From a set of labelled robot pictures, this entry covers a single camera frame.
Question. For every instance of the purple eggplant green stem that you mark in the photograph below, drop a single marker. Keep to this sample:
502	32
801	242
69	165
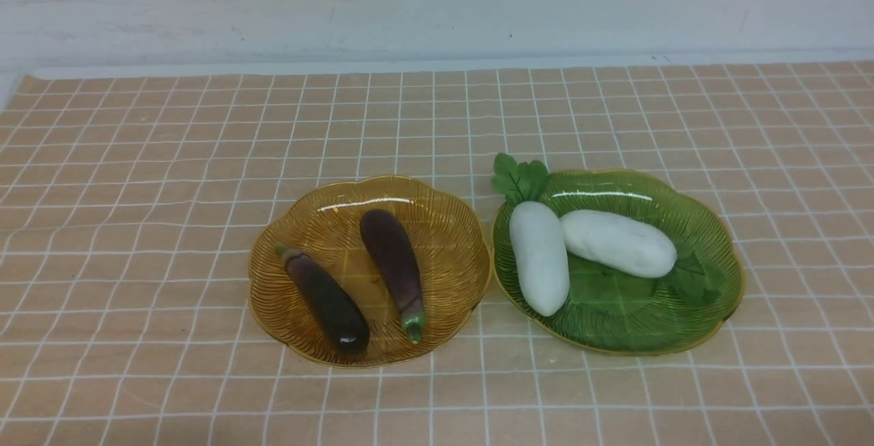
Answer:
390	248

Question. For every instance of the white radish with green leaves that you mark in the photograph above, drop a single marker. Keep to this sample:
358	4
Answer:
535	234

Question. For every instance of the dark purple eggplant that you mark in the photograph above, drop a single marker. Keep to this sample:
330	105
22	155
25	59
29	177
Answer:
341	321

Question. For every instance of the amber glass plate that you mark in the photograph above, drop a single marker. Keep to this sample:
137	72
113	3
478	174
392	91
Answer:
449	242

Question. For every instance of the green glass plate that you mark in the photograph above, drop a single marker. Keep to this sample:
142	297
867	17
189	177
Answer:
615	313

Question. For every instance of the orange checkered tablecloth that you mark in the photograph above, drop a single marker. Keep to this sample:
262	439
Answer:
129	207

